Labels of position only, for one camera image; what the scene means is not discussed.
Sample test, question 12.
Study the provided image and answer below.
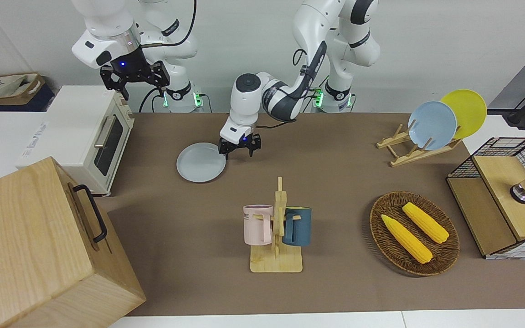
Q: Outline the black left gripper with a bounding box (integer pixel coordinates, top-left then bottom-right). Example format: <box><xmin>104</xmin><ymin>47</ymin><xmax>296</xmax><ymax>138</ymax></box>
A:
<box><xmin>219</xmin><ymin>131</ymin><xmax>262</xmax><ymax>160</ymax></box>

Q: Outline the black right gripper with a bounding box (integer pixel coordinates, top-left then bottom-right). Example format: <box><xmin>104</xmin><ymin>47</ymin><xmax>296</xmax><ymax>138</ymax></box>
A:
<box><xmin>100</xmin><ymin>46</ymin><xmax>170</xmax><ymax>101</ymax></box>

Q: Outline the gray round plate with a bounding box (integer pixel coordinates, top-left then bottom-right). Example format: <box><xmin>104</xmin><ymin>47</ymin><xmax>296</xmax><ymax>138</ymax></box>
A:
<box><xmin>176</xmin><ymin>143</ymin><xmax>226</xmax><ymax>183</ymax></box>

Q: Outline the wooden plate rack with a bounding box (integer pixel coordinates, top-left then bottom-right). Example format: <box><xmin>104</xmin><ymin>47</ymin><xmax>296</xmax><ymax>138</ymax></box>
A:
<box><xmin>376</xmin><ymin>124</ymin><xmax>463</xmax><ymax>168</ymax></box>

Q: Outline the light blue plate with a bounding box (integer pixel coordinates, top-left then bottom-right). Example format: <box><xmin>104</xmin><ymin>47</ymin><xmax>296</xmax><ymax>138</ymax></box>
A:
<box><xmin>408</xmin><ymin>101</ymin><xmax>458</xmax><ymax>151</ymax></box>

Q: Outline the yellow plate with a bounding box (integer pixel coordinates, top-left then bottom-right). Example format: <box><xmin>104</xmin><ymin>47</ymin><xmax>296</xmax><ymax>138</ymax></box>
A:
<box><xmin>440</xmin><ymin>89</ymin><xmax>488</xmax><ymax>140</ymax></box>

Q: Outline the pink mug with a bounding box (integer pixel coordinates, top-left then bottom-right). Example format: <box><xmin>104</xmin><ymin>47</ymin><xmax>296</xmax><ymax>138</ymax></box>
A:
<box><xmin>243</xmin><ymin>205</ymin><xmax>274</xmax><ymax>246</ymax></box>

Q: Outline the white toaster oven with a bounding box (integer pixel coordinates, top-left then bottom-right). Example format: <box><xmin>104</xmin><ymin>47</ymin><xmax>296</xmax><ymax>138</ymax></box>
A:
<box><xmin>15</xmin><ymin>85</ymin><xmax>134</xmax><ymax>197</ymax></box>

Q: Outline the dark teal mug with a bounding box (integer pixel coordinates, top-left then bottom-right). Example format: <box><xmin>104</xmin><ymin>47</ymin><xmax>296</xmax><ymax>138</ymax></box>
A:
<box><xmin>283</xmin><ymin>206</ymin><xmax>312</xmax><ymax>247</ymax></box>

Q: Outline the brown cardboard box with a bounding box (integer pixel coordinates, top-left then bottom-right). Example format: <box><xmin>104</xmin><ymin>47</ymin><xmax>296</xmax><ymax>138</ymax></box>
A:
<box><xmin>0</xmin><ymin>72</ymin><xmax>46</xmax><ymax>108</ymax></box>

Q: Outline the wooden mug tree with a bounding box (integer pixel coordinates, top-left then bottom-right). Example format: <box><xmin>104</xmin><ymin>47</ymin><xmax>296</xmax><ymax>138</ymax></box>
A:
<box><xmin>250</xmin><ymin>177</ymin><xmax>303</xmax><ymax>273</ymax></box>

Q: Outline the brown wicker basket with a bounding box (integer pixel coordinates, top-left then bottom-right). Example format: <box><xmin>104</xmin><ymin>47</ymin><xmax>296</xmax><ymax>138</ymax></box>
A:
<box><xmin>370</xmin><ymin>191</ymin><xmax>460</xmax><ymax>277</ymax></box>

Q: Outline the yellow corn cob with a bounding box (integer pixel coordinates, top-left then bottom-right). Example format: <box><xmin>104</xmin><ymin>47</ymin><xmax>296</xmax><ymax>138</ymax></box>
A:
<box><xmin>381</xmin><ymin>214</ymin><xmax>433</xmax><ymax>265</ymax></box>
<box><xmin>402</xmin><ymin>202</ymin><xmax>450</xmax><ymax>244</ymax></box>

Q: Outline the light wooden cabinet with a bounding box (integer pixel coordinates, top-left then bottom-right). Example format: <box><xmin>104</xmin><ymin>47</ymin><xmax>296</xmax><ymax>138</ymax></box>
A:
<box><xmin>0</xmin><ymin>156</ymin><xmax>147</xmax><ymax>328</ymax></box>

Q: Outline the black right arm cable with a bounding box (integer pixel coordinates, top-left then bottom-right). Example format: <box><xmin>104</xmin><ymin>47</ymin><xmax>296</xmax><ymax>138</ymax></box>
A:
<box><xmin>140</xmin><ymin>0</ymin><xmax>198</xmax><ymax>49</ymax></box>

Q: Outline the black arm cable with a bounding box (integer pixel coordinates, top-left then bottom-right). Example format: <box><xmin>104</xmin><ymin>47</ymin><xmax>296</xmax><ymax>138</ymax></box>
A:
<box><xmin>292</xmin><ymin>41</ymin><xmax>323</xmax><ymax>99</ymax></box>
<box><xmin>140</xmin><ymin>0</ymin><xmax>198</xmax><ymax>49</ymax></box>

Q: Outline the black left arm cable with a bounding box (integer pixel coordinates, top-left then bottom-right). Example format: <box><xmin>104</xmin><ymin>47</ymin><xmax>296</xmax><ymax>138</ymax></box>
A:
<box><xmin>292</xmin><ymin>41</ymin><xmax>323</xmax><ymax>99</ymax></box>

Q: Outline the black cabinet handle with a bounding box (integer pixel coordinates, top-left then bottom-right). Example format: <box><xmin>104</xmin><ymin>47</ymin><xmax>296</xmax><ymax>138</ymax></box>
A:
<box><xmin>72</xmin><ymin>184</ymin><xmax>108</xmax><ymax>243</ymax></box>

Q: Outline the black wire wooden shelf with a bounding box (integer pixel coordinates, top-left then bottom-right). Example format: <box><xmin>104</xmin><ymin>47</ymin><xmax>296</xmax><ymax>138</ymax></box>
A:
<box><xmin>447</xmin><ymin>137</ymin><xmax>525</xmax><ymax>260</ymax></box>

